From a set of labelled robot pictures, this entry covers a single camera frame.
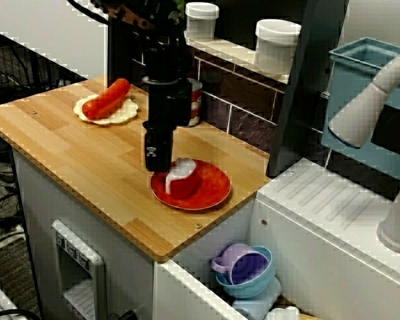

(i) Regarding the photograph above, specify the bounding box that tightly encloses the white soap bar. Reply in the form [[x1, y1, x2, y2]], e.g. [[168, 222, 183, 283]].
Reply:
[[165, 157, 198, 195]]

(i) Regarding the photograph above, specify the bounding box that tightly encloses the teal plastic bin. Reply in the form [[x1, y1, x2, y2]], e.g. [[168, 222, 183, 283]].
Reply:
[[321, 37, 400, 183]]

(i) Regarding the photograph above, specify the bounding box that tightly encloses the white kitchen cabinet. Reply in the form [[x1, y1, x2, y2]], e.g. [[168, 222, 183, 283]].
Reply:
[[11, 146, 157, 320]]

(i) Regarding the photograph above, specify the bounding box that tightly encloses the small white lidded container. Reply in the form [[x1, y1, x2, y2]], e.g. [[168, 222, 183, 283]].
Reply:
[[185, 2, 220, 43]]

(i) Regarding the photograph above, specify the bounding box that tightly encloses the cream scalloped plate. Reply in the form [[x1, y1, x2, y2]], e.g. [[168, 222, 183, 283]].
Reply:
[[73, 94, 139, 126]]

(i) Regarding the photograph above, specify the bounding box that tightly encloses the pale blue plastic block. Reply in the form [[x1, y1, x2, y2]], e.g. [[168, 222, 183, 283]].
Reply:
[[231, 283, 284, 320]]

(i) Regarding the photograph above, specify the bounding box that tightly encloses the red toy sausage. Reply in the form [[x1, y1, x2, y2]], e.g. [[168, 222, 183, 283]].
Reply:
[[82, 78, 131, 120]]

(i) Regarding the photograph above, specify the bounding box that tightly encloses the white toy sink unit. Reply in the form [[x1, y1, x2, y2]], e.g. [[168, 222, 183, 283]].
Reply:
[[153, 157, 400, 320]]

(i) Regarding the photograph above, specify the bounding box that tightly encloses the black floor cable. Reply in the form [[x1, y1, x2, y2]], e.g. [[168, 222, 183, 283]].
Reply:
[[0, 308, 138, 320]]

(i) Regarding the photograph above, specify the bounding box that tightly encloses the small white toy item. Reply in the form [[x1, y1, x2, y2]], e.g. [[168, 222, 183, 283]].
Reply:
[[265, 305, 303, 320]]

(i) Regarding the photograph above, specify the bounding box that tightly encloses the grey toy faucet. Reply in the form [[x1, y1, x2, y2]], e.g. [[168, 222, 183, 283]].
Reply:
[[328, 49, 400, 256]]

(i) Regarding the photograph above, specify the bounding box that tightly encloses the purple toy cup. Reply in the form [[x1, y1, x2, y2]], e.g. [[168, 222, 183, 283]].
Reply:
[[210, 243, 271, 286]]

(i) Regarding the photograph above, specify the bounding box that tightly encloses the large white lidded container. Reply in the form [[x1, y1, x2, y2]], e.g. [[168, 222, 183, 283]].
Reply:
[[254, 19, 302, 76]]

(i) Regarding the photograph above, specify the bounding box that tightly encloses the red round plate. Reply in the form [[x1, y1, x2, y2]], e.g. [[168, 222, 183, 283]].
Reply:
[[149, 159, 233, 211]]

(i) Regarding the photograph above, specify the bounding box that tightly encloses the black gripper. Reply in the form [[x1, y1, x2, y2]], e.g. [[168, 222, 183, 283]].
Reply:
[[142, 79, 193, 173]]

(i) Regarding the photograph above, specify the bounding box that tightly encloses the tomato soup can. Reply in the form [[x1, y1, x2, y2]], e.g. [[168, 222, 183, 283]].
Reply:
[[186, 78, 203, 128]]

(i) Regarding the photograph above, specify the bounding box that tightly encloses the dark grey cabinet post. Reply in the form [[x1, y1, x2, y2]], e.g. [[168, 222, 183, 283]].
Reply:
[[268, 0, 351, 177], [106, 21, 145, 88]]

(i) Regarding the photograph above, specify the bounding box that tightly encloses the light blue bowl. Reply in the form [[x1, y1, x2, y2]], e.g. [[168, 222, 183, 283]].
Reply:
[[215, 245, 277, 299]]

